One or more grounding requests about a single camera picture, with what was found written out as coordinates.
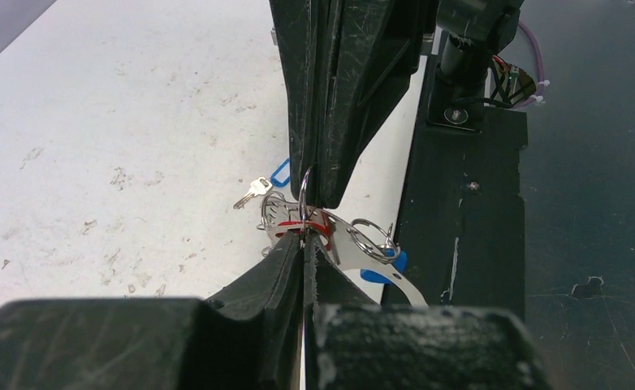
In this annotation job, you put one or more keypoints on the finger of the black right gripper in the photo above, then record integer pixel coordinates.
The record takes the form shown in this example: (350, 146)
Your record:
(374, 48)
(304, 33)

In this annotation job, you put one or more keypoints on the silver metal key plate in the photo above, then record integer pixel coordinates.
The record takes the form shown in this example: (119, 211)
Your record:
(359, 245)

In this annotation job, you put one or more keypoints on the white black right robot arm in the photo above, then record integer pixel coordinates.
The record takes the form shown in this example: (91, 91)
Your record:
(478, 30)

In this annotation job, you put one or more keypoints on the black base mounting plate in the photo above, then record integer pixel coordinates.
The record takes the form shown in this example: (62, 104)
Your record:
(461, 219)

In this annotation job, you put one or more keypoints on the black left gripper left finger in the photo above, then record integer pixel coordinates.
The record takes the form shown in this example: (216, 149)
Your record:
(246, 336)

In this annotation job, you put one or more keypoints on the blue white key tag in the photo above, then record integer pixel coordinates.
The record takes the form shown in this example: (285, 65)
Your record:
(281, 176)

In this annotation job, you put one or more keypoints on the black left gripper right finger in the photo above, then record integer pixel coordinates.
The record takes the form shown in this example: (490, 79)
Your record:
(353, 343)

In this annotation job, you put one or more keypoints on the red key tag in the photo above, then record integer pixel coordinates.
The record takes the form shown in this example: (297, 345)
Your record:
(317, 222)

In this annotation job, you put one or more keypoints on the small silver key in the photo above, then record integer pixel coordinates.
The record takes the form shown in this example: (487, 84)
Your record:
(258, 187)

